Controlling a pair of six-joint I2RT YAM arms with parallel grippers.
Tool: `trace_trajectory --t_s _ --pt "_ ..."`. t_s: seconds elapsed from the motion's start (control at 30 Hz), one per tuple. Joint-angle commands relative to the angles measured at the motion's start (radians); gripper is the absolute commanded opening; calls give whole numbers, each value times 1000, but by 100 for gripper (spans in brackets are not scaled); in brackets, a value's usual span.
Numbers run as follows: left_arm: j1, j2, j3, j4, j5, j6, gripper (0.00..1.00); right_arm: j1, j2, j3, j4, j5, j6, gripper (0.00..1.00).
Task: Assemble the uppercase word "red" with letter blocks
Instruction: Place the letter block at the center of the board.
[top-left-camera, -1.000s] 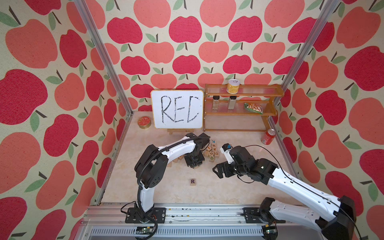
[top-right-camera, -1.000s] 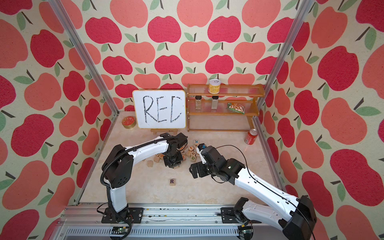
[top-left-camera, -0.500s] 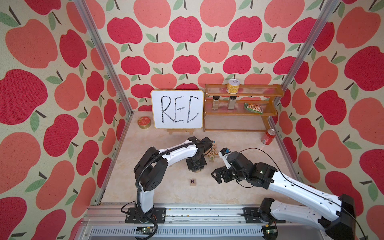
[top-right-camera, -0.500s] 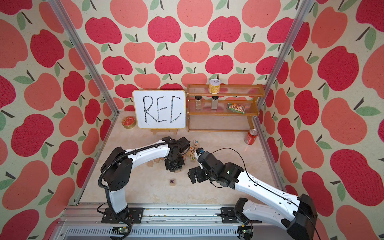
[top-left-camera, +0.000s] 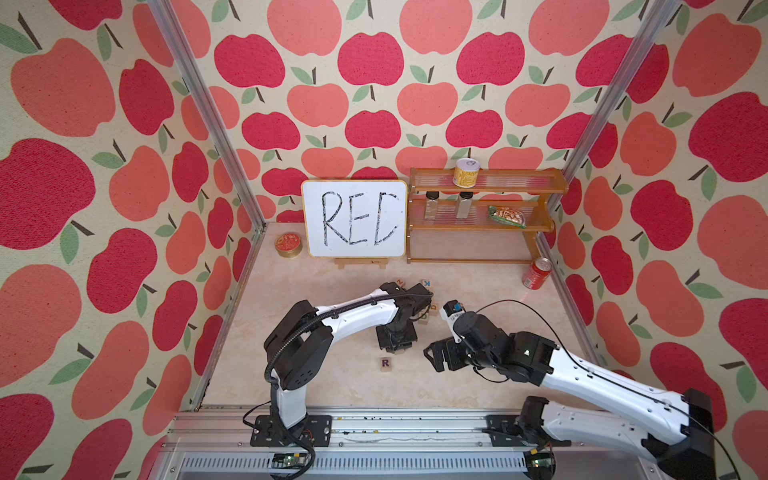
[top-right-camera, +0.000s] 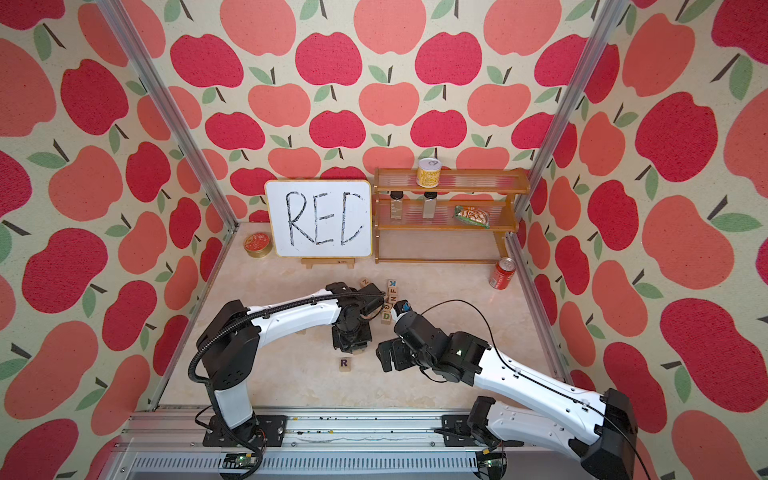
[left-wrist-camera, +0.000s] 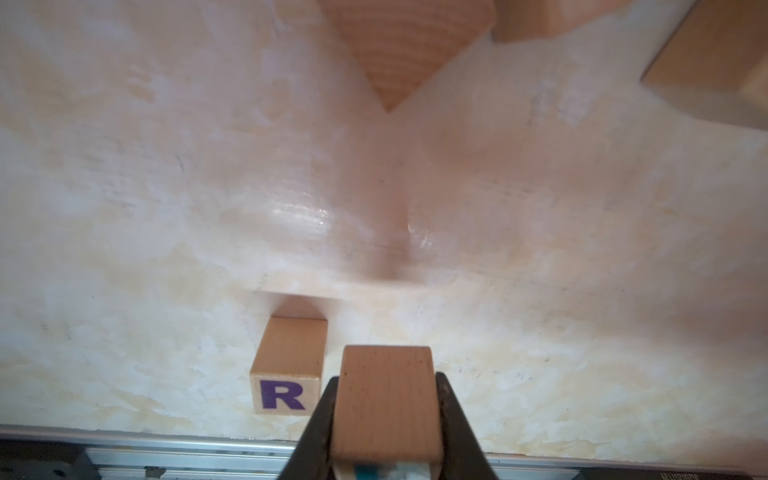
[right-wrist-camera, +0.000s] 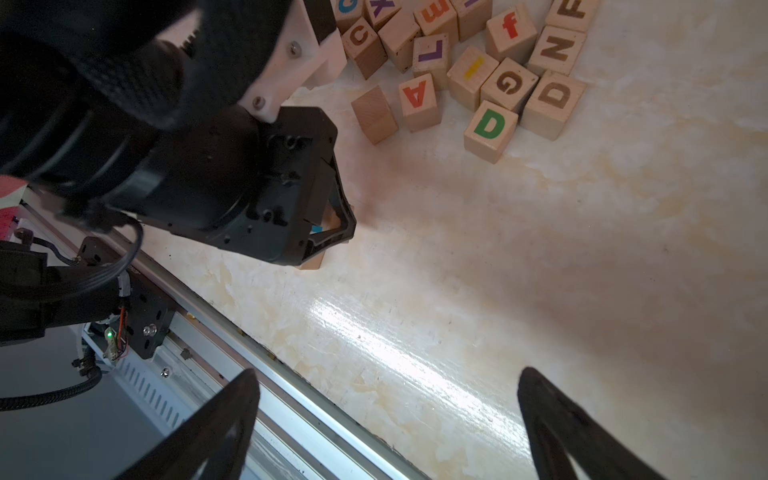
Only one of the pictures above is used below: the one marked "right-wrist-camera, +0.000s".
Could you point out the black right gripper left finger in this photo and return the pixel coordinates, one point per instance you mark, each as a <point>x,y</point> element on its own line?
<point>213,443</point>

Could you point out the wooden block red A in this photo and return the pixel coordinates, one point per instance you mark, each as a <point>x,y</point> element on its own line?
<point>419,104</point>

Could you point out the wooden block green D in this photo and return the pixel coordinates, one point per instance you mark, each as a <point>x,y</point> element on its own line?
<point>490,131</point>

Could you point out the wooden block red f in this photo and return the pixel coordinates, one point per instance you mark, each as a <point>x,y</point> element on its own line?
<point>511,34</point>

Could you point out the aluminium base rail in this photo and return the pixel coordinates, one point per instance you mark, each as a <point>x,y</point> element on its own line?
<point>111,413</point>

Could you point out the wooden block brown D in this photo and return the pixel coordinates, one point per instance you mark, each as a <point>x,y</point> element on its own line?
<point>552,104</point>

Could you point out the wooden block blue Q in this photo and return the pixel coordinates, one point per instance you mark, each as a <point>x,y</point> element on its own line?
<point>347,13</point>

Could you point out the wooden block letter N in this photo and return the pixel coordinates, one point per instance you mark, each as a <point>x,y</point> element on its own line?
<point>557,50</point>

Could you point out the wooden block yellow I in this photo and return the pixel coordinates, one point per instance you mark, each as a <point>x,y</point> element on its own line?
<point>468,74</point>

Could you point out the wooden block purple L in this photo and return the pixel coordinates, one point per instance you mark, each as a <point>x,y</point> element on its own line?
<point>432,55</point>

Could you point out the wooden block purple X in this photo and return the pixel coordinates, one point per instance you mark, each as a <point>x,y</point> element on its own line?
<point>378,12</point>

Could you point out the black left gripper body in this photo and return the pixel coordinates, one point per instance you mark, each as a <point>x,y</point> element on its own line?
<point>269,191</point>

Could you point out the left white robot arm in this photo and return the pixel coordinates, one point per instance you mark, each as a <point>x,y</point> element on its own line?
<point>177,112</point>

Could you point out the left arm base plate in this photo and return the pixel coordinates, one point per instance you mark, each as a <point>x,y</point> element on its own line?
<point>132,317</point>

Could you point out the wooden block letter G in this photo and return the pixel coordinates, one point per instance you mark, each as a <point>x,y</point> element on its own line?
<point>509,86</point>

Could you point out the plain wooden block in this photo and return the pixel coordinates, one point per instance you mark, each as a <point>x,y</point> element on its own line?
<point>375,116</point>

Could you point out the wooden block brown C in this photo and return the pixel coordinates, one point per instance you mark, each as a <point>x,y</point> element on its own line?
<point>364,47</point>

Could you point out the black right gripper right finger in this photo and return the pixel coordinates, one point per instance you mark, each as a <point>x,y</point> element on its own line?
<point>562,434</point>

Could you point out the wooden block orange m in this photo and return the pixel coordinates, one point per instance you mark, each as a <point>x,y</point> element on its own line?
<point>437,17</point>

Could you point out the wooden block brown F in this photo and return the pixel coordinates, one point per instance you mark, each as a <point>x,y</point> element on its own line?
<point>574,15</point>

